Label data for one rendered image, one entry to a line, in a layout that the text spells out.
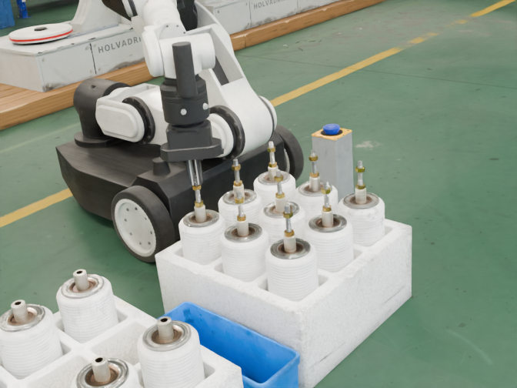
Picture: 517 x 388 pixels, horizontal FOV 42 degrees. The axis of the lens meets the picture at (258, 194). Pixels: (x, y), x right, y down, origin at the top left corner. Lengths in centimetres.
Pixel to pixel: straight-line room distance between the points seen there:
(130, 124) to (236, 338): 84
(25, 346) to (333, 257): 58
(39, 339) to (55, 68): 227
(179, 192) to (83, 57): 176
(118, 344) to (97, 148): 101
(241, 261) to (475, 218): 81
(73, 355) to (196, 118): 47
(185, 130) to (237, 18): 281
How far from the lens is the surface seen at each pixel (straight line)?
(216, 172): 181
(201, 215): 139
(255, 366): 132
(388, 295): 147
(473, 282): 164
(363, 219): 139
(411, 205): 198
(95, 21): 363
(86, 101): 215
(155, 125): 194
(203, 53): 127
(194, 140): 131
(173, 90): 127
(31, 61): 330
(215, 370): 112
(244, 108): 171
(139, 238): 179
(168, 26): 135
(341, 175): 164
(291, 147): 202
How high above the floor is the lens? 87
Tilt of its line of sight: 25 degrees down
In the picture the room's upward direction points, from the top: 6 degrees counter-clockwise
